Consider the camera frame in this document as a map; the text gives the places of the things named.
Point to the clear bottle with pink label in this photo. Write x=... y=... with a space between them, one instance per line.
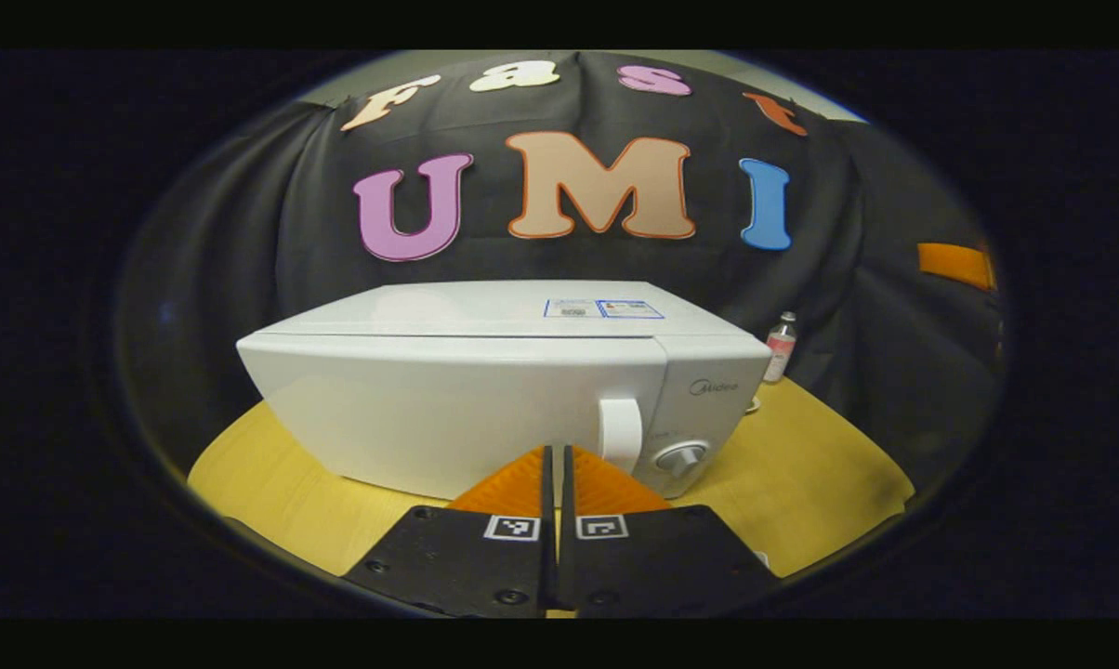
x=781 y=348

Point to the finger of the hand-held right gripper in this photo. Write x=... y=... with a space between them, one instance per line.
x=954 y=263

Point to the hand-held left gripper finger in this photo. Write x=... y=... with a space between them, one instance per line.
x=567 y=557
x=548 y=557

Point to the black backdrop cloth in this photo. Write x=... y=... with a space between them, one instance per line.
x=243 y=232

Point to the white microwave oven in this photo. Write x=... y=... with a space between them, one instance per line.
x=448 y=400

